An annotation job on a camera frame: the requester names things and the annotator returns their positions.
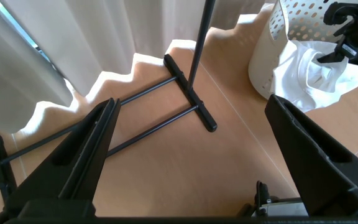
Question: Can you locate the beige curtain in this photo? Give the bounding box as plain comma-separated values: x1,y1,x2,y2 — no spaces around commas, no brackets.
0,0,276,134

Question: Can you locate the black clothes rack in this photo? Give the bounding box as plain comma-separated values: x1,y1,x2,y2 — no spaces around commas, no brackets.
0,0,219,206

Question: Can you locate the white laundry basket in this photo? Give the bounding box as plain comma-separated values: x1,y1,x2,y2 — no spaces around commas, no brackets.
247,0,358,100

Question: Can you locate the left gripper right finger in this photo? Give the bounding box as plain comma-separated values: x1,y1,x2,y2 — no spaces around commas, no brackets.
264,94,358,217

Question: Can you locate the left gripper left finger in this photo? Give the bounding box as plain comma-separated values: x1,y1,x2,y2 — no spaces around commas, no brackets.
5,98,121,218

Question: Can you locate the white printed t-shirt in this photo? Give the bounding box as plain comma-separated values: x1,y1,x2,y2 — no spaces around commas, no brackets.
272,39,358,113

